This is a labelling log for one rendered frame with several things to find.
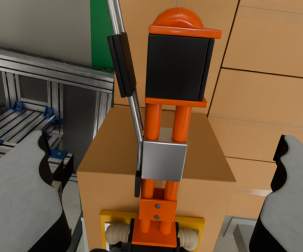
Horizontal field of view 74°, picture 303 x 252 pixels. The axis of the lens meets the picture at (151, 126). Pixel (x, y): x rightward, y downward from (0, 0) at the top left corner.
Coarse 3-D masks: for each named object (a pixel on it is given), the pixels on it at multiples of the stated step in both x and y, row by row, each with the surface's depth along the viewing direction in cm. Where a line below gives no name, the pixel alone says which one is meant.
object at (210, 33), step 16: (160, 32) 20; (176, 32) 20; (192, 32) 20; (208, 32) 20; (160, 48) 21; (176, 48) 21; (192, 48) 21; (208, 48) 21; (160, 64) 22; (176, 64) 22; (192, 64) 22; (208, 64) 22; (160, 80) 23; (176, 80) 22; (192, 80) 22; (160, 96) 23; (176, 96) 23; (192, 96) 23
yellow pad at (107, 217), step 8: (104, 216) 55; (112, 216) 55; (120, 216) 55; (128, 216) 55; (104, 224) 56; (104, 232) 58; (104, 240) 60; (104, 248) 62; (112, 248) 56; (120, 248) 57
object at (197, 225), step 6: (174, 216) 56; (180, 216) 56; (180, 222) 55; (186, 222) 54; (192, 222) 54; (198, 222) 55; (204, 222) 55; (180, 228) 55; (192, 228) 55; (198, 228) 55; (198, 234) 57; (198, 240) 58; (198, 246) 59
